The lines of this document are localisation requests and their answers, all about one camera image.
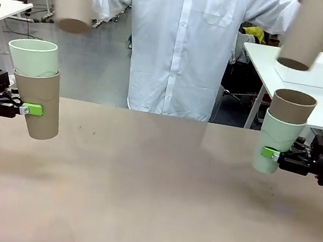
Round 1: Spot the pale green tall cup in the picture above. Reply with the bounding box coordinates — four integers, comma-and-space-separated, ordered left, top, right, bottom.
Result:
250, 107, 309, 179
4, 36, 63, 82

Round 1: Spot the person's left forearm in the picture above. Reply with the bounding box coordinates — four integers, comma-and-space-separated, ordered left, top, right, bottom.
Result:
238, 0, 304, 39

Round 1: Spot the white table with basket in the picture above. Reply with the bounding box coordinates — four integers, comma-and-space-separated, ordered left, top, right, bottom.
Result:
230, 41, 323, 140

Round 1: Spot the white side table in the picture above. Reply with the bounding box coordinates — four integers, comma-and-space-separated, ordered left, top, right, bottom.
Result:
0, 0, 34, 37

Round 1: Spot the yellow green cloth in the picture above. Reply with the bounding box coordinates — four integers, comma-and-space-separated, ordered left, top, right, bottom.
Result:
240, 23, 269, 46

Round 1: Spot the person in white shirt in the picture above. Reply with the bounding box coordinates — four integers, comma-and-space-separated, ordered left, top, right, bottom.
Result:
90, 0, 277, 131

